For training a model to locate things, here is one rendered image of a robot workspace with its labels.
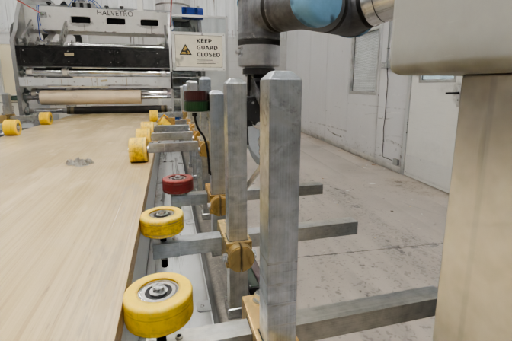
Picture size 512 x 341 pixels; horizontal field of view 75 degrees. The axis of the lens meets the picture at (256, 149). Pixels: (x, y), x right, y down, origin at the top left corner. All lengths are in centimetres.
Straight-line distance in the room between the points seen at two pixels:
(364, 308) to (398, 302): 5
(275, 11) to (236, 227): 40
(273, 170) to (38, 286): 33
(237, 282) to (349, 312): 24
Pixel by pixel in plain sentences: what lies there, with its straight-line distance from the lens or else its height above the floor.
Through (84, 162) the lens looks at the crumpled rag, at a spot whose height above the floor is 91.
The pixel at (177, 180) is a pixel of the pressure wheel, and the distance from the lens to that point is 88.
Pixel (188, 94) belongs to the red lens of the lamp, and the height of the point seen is 113.
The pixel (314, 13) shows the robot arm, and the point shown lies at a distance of 62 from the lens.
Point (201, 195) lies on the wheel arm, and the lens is 91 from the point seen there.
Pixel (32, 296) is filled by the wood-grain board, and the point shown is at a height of 90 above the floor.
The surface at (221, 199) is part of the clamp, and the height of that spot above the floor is 87.
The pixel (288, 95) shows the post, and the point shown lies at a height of 114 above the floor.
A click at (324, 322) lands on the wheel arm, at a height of 83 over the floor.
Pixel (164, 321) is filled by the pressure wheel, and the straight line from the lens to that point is 42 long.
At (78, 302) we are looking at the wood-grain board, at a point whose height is 90.
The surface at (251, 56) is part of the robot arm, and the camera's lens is 70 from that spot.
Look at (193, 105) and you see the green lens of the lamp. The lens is 81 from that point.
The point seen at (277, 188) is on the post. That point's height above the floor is 104.
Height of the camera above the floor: 115
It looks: 11 degrees down
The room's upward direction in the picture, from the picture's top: straight up
